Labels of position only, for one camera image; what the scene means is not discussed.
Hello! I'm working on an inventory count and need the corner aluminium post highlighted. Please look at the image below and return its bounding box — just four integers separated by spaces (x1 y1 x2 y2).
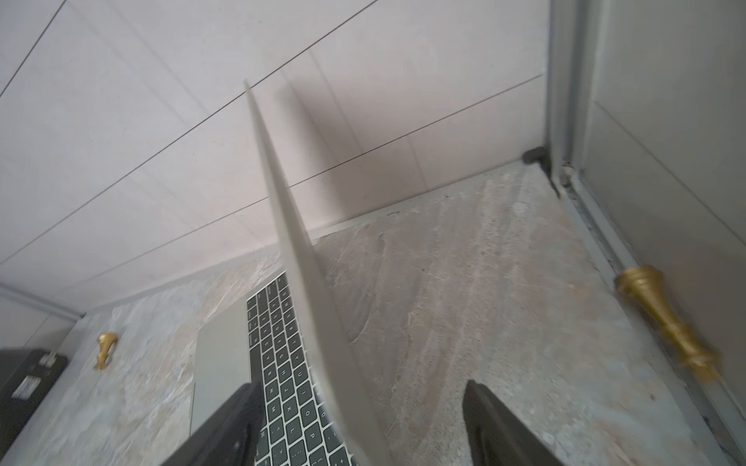
546 1 607 186
0 283 85 322

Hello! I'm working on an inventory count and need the gold chess piece centre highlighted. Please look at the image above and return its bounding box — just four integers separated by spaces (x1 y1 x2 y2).
94 332 119 370

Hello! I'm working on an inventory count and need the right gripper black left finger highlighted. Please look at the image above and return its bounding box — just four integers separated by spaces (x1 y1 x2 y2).
162 381 265 466

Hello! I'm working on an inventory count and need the silver laptop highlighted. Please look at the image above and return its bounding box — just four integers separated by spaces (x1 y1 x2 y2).
190 99 392 465

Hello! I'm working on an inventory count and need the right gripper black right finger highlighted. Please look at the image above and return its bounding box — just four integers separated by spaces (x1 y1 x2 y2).
462 380 563 466

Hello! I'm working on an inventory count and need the black closed case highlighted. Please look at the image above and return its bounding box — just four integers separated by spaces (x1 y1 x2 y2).
1 349 69 457

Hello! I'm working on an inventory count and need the left corner aluminium post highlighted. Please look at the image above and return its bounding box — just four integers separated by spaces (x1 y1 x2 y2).
0 283 85 322

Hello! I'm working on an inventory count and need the gold chess piece right wall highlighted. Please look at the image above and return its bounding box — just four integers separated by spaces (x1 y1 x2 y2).
614 264 721 383

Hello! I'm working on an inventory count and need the right corner aluminium post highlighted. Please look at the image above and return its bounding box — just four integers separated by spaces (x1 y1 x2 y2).
546 1 607 186

